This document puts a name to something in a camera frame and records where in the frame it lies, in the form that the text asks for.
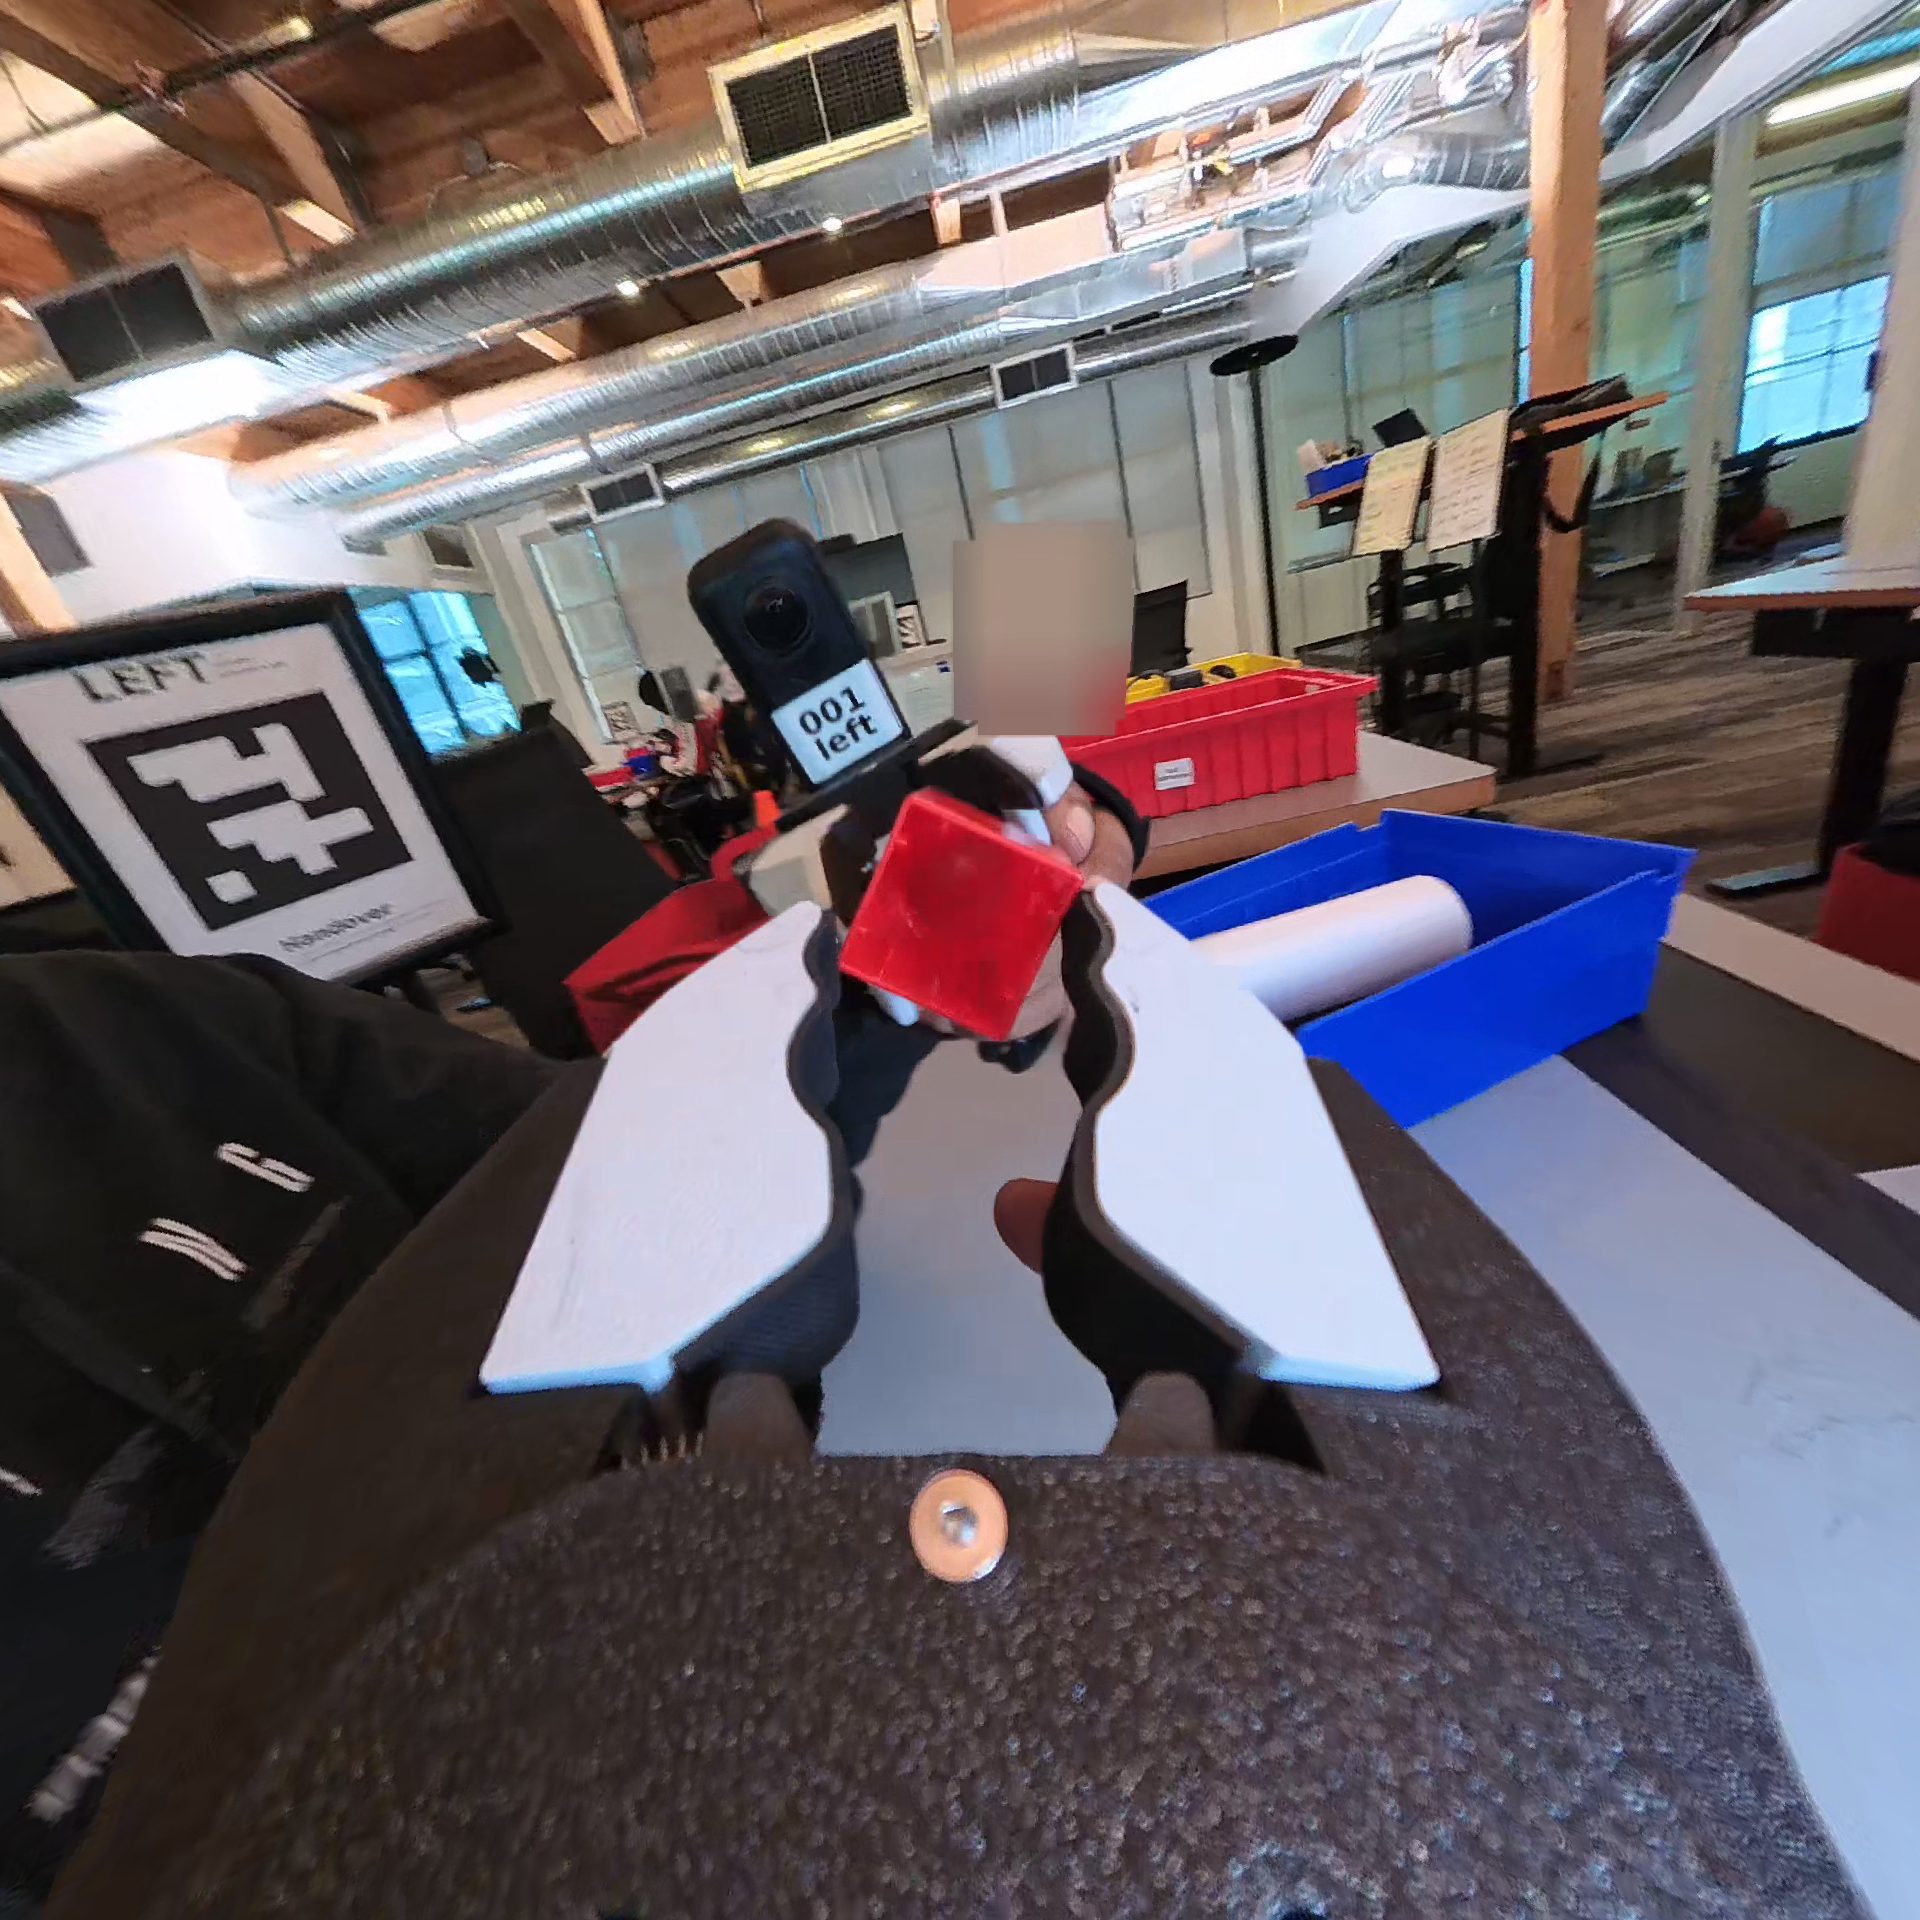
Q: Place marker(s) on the red floor bag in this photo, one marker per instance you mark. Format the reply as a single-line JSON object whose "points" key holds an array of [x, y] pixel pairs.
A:
{"points": [[1875, 916]]}

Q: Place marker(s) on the long wooden table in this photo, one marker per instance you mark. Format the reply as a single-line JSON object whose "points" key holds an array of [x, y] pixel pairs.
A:
{"points": [[1829, 594]]}

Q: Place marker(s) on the beige table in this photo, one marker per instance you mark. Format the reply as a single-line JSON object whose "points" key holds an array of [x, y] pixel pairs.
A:
{"points": [[1394, 788]]}

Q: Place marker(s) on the wooden-top standing desk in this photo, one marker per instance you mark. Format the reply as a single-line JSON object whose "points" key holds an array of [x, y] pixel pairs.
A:
{"points": [[1529, 601]]}

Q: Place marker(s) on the person's left hand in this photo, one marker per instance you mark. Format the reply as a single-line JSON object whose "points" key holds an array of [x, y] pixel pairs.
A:
{"points": [[1096, 849]]}

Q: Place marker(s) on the small blue storage bin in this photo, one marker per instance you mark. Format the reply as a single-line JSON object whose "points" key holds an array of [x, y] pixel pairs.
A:
{"points": [[1335, 482]]}

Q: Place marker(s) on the framed marker sign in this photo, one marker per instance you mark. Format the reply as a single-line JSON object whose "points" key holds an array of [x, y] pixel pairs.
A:
{"points": [[241, 796]]}

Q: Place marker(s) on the white air vent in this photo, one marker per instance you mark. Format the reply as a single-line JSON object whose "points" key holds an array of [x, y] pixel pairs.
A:
{"points": [[819, 99]]}

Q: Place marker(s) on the black chair back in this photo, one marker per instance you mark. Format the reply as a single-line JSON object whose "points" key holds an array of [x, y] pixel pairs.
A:
{"points": [[555, 857]]}

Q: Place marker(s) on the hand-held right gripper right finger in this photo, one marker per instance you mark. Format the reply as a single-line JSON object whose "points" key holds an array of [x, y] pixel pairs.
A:
{"points": [[1245, 1185]]}

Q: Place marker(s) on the window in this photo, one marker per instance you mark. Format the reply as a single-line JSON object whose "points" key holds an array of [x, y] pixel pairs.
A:
{"points": [[1815, 361]]}

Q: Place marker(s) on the silver ceiling duct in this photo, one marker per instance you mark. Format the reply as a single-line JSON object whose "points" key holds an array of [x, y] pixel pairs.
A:
{"points": [[599, 225]]}

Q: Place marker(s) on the wooden pillar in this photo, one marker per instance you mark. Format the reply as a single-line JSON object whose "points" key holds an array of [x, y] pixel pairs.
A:
{"points": [[1565, 301]]}

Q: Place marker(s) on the person's left forearm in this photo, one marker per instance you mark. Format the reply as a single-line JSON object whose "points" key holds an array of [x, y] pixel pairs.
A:
{"points": [[879, 1095]]}

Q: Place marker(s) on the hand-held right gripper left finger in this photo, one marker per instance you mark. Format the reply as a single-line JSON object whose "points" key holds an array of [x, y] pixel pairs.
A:
{"points": [[691, 1172]]}

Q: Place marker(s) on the yellow storage bin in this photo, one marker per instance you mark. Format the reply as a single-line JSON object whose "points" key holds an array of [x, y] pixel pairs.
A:
{"points": [[1245, 669]]}

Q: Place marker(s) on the paper flip chart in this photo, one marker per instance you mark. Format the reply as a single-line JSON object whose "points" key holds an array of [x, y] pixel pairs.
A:
{"points": [[1390, 495], [1467, 482]]}

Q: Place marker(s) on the black floor lamp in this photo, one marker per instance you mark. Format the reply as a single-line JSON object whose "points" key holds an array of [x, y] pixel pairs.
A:
{"points": [[1257, 452]]}

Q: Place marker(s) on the person's right hand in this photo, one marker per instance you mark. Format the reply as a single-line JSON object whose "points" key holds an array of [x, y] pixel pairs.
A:
{"points": [[1027, 1225]]}

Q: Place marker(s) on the red box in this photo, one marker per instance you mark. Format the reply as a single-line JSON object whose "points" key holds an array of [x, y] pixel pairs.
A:
{"points": [[960, 916]]}

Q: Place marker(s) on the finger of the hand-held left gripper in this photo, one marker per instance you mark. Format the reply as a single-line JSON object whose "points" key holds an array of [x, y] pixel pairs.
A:
{"points": [[786, 874], [1049, 757]]}

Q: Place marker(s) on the large red storage bin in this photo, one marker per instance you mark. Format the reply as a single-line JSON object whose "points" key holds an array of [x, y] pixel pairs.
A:
{"points": [[1245, 750]]}

